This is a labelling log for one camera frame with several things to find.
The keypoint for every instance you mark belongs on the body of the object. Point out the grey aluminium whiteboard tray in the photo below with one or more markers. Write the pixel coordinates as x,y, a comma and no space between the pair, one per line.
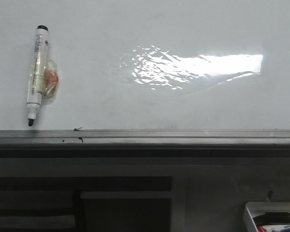
80,139

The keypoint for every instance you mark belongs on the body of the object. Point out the white whiteboard marker with magnet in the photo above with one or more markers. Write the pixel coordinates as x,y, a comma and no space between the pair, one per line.
44,76

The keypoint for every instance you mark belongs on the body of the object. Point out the blue labelled marker in tray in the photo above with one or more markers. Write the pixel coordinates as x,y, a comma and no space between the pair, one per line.
277,228

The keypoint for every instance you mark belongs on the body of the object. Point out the red capped marker in tray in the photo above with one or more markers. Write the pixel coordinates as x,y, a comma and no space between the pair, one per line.
262,229

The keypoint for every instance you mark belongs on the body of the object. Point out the dark cabinet panel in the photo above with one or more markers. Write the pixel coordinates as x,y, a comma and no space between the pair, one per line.
86,204

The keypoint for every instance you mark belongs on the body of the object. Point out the white marker holder tray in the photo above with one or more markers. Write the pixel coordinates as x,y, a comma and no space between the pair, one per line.
253,209

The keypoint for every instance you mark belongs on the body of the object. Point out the black capped marker in tray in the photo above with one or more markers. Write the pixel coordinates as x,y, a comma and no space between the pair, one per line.
272,218

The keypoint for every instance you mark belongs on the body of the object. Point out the white whiteboard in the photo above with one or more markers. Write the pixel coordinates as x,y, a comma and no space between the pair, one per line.
151,64

